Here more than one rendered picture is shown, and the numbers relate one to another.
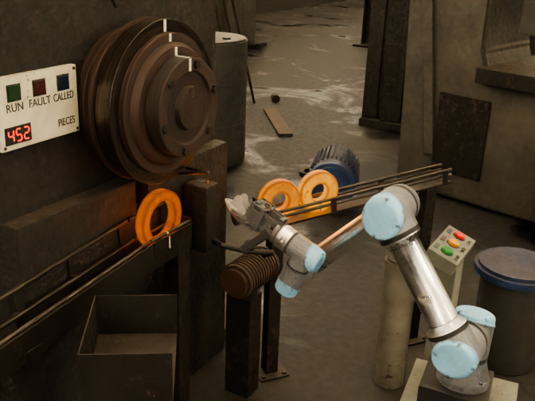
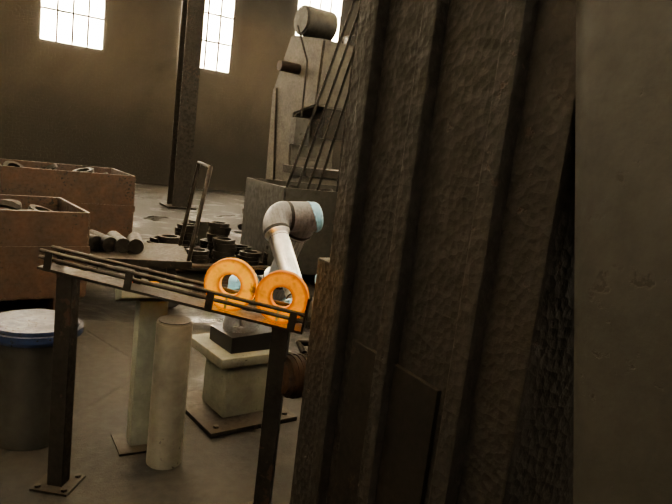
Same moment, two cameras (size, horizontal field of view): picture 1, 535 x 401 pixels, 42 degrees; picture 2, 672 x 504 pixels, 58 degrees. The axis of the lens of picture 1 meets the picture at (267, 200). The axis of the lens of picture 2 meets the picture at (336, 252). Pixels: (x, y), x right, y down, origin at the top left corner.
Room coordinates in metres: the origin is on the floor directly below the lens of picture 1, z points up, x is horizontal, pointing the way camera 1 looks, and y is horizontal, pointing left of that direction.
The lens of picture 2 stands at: (3.71, 0.94, 1.13)
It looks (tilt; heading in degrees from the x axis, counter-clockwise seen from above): 9 degrees down; 210
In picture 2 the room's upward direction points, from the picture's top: 7 degrees clockwise
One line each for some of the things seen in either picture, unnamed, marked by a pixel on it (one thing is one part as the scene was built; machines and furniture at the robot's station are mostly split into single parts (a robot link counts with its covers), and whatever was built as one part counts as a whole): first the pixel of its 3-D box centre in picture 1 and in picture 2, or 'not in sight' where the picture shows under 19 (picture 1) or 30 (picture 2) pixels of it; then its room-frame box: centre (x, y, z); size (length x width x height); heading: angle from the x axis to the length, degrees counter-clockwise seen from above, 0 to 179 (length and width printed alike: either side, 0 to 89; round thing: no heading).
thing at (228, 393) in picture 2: not in sight; (235, 380); (1.75, -0.60, 0.13); 0.40 x 0.40 x 0.26; 68
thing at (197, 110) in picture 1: (185, 107); not in sight; (1.92, 0.24, 1.11); 0.28 x 0.06 x 0.28; 151
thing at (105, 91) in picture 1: (157, 102); not in sight; (1.97, 0.33, 1.11); 0.47 x 0.06 x 0.47; 151
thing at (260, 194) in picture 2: not in sight; (322, 229); (-1.02, -1.93, 0.43); 1.23 x 0.93 x 0.87; 149
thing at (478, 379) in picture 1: (465, 364); (241, 316); (1.75, -0.60, 0.42); 0.15 x 0.15 x 0.10
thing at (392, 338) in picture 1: (395, 321); (169, 392); (2.25, -0.49, 0.26); 0.12 x 0.12 x 0.52
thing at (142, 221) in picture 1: (158, 218); not in sight; (1.97, 0.33, 0.75); 0.18 x 0.03 x 0.18; 149
